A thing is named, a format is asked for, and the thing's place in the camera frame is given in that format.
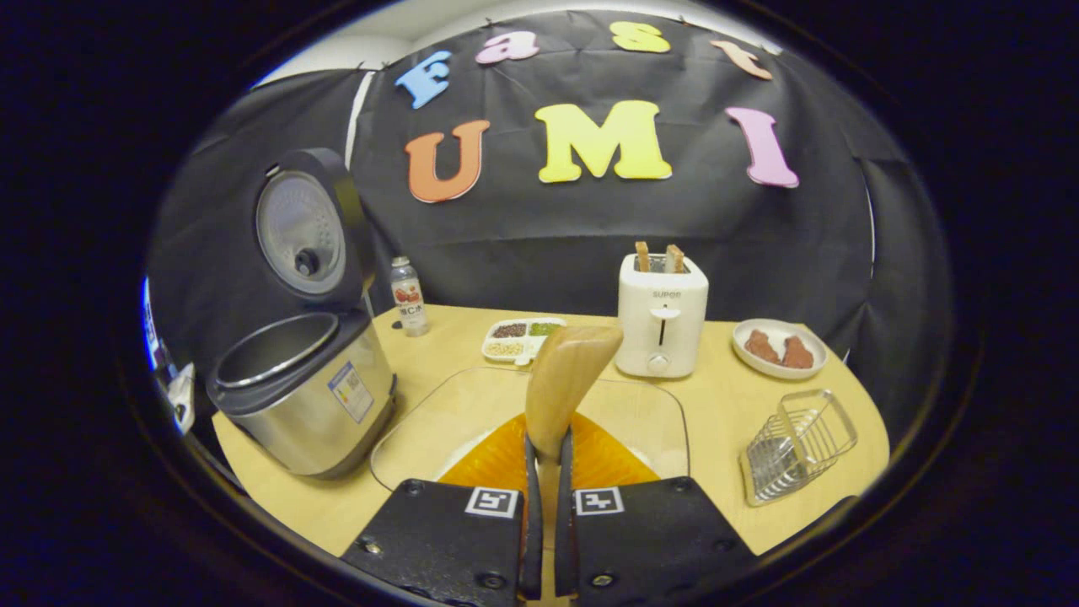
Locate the computer monitor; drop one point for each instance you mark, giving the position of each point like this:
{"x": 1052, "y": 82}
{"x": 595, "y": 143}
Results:
{"x": 150, "y": 329}

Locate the white round plate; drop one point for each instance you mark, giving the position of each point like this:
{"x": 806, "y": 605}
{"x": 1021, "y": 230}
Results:
{"x": 780, "y": 373}

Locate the white divided snack tray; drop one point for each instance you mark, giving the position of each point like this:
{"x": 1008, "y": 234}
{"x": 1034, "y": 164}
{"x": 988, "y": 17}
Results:
{"x": 506, "y": 347}

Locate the wooden spoon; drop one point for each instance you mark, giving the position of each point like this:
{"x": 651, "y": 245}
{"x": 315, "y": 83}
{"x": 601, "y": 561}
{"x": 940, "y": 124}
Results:
{"x": 565, "y": 379}

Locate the silver black rice cooker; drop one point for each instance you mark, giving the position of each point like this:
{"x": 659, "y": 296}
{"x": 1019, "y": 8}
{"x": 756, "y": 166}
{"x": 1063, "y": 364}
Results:
{"x": 312, "y": 405}

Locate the black backdrop cloth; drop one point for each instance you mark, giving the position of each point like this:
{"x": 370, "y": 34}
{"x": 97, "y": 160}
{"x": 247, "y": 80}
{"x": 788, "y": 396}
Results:
{"x": 548, "y": 244}

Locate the clear drink bottle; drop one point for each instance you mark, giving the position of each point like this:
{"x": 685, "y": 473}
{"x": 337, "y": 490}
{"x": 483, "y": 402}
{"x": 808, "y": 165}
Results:
{"x": 410, "y": 312}

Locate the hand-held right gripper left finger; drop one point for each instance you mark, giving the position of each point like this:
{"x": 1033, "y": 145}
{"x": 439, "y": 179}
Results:
{"x": 532, "y": 539}

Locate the white toaster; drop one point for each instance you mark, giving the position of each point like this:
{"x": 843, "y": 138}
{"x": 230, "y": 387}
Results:
{"x": 662, "y": 337}

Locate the brown meat piece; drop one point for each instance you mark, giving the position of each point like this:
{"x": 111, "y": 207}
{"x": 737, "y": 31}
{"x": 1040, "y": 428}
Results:
{"x": 761, "y": 347}
{"x": 797, "y": 354}

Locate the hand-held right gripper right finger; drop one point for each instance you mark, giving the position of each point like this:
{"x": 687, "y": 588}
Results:
{"x": 563, "y": 539}

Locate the clear glass dish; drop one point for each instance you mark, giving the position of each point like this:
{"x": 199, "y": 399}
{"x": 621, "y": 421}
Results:
{"x": 438, "y": 405}

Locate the toast bread slice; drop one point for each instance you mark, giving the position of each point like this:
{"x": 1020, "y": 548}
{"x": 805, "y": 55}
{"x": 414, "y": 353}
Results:
{"x": 674, "y": 259}
{"x": 642, "y": 257}

